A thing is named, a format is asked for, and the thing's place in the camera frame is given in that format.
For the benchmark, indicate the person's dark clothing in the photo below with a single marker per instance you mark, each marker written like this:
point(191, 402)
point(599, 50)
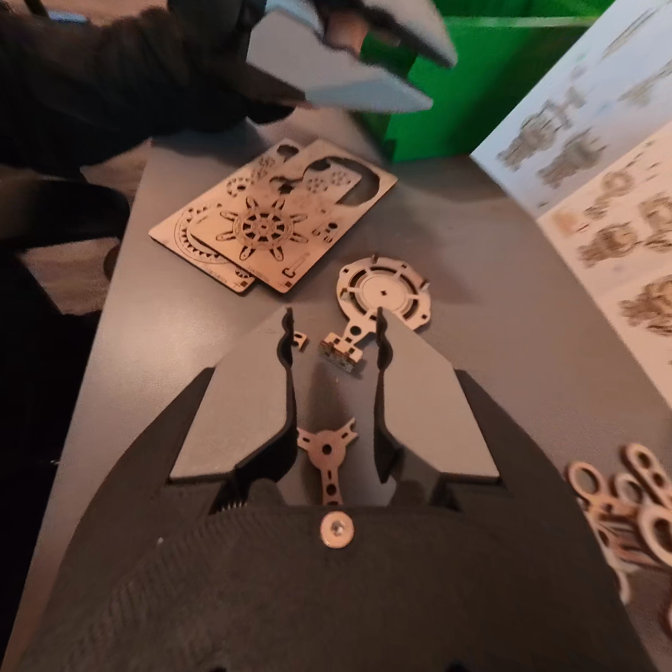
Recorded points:
point(31, 420)

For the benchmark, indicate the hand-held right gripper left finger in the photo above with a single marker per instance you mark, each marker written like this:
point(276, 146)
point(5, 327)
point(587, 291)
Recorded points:
point(236, 404)

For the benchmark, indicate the round wooden disc assembly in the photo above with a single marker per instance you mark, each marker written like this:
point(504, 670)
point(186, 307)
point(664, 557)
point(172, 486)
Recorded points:
point(383, 294)

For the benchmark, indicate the paper instruction sheet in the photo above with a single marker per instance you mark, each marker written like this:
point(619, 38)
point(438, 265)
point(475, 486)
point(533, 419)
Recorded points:
point(603, 168)

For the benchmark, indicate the green plastic bin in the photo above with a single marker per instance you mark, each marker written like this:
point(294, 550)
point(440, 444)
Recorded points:
point(472, 78)

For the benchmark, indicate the small wooden connector piece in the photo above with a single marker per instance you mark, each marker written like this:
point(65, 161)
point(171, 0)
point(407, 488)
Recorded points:
point(301, 341)

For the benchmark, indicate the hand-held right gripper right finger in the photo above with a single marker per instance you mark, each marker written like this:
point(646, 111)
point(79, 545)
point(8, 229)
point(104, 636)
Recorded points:
point(435, 414)

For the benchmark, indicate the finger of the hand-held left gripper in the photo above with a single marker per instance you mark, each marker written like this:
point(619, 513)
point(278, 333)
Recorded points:
point(336, 78)
point(414, 26)

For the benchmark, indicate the wooden parts sheet with wheel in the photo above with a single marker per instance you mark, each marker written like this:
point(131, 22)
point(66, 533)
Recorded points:
point(294, 231)

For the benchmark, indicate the three-spoke wooden piece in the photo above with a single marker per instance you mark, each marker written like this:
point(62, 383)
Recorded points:
point(326, 449)

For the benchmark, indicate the person's left forearm black sleeve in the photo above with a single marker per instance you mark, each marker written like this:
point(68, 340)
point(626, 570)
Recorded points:
point(78, 78)

